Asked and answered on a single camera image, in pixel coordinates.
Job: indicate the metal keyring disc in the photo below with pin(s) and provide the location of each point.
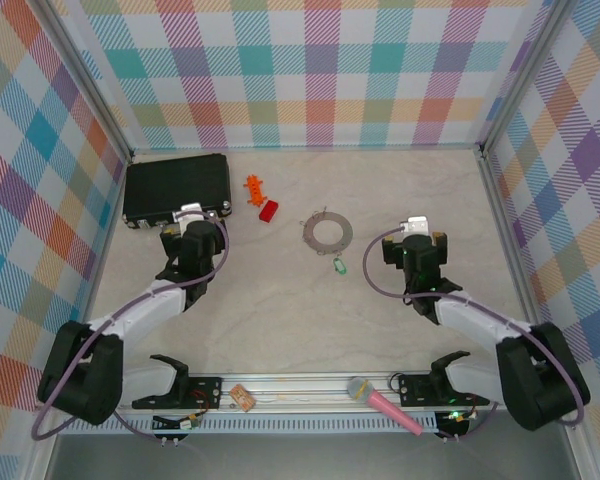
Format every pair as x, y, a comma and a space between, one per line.
345, 232

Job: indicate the green key tag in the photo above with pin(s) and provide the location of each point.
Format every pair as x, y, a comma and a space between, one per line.
339, 268

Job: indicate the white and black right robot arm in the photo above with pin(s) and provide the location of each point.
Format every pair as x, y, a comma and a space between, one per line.
475, 317

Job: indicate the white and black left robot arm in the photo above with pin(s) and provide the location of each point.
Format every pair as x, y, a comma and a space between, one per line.
140, 310

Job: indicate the black carrying case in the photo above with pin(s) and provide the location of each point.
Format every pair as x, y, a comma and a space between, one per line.
175, 190

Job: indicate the red toy brick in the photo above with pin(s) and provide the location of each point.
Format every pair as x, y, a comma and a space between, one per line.
268, 210

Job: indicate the orange plastic toy piece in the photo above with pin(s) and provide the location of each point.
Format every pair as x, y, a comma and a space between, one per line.
255, 189

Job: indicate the pink toy microphone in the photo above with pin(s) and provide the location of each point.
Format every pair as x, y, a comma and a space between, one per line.
385, 405

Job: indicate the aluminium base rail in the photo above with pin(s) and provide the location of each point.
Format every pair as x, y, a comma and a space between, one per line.
305, 387

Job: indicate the aluminium frame post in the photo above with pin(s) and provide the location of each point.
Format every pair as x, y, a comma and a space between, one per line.
93, 85
525, 75

